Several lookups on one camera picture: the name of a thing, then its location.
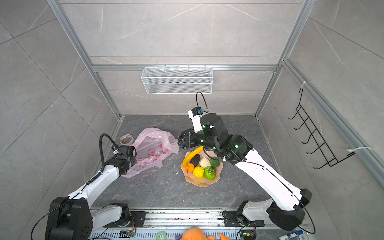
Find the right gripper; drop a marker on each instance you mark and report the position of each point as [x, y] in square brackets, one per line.
[191, 132]

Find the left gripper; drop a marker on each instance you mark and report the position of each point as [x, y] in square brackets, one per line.
[134, 161]

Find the yellow fake banana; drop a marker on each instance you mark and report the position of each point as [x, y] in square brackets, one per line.
[189, 156]

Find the pink plastic bag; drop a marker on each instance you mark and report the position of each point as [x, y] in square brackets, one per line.
[153, 146]

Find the orange fake fruit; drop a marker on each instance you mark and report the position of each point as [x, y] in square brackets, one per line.
[190, 168]

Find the yellow fake lemon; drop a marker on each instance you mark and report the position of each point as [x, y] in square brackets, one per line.
[199, 172]

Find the green fake fruit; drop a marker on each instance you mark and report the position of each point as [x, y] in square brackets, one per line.
[210, 173]

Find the pink scalloped bowl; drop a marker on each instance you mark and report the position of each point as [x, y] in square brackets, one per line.
[203, 182]

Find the black fake grapes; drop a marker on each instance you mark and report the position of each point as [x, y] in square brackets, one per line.
[186, 142]

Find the dark green fake avocado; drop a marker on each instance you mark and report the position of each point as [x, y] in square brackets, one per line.
[214, 162]

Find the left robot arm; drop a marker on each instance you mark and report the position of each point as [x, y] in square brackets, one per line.
[71, 217]

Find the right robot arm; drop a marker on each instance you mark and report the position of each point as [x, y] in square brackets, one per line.
[287, 204]

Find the masking tape roll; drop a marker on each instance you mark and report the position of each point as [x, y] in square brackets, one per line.
[126, 140]

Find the green tape roll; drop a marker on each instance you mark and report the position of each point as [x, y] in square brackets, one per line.
[161, 236]

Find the orange plush toy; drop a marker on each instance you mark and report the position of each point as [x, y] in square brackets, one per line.
[196, 234]

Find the blue white tube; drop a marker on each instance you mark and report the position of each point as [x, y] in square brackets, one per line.
[291, 236]

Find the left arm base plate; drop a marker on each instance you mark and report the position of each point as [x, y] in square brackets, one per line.
[135, 220]

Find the white wire mesh basket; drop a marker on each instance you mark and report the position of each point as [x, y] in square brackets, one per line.
[177, 80]

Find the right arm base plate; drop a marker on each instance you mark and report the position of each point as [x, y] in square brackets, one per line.
[232, 219]

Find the black wire hook rack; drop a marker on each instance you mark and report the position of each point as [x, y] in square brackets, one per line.
[316, 137]

